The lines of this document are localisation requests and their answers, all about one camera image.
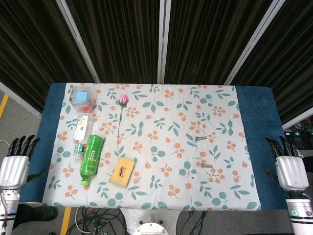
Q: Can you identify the yellow sponge block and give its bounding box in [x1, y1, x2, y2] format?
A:
[110, 157, 136, 188]

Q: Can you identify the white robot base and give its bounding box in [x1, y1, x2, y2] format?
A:
[121, 208, 182, 235]

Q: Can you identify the clear plastic water bottle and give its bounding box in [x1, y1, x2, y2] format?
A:
[72, 114, 95, 160]

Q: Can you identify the black shoe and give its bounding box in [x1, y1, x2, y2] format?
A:
[15, 203, 59, 230]

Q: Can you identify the black pleated curtain panel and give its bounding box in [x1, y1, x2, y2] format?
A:
[66, 0, 162, 83]
[0, 0, 95, 113]
[165, 0, 272, 85]
[231, 0, 313, 124]

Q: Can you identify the black floor cable bundle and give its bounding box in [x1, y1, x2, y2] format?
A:
[66, 207, 126, 235]
[180, 210, 212, 235]

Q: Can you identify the white floor cable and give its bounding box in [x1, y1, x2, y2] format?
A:
[74, 207, 95, 233]

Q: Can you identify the black electronics box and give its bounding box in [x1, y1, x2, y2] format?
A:
[283, 121, 313, 150]

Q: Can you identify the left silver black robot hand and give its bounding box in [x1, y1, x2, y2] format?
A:
[0, 134, 48, 190]

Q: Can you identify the clear plastic box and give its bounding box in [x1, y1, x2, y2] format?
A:
[67, 85, 99, 114]

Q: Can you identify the blue table cover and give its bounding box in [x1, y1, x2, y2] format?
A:
[19, 82, 302, 211]

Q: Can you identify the pink artificial rose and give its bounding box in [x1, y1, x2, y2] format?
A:
[116, 94, 130, 157]

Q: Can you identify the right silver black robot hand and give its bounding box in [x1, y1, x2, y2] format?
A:
[262, 136, 310, 192]

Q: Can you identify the aluminium screen post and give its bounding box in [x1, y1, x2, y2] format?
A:
[157, 0, 171, 84]
[55, 0, 100, 83]
[224, 0, 286, 86]

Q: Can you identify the aluminium screen base rail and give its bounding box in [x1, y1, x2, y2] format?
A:
[281, 113, 313, 131]
[0, 81, 43, 120]

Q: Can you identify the green plastic bottle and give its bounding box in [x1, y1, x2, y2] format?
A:
[80, 134, 103, 186]

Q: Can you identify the floral print tablecloth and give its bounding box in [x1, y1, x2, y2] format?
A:
[42, 82, 262, 212]

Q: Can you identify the light blue cube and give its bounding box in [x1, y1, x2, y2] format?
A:
[75, 91, 89, 102]

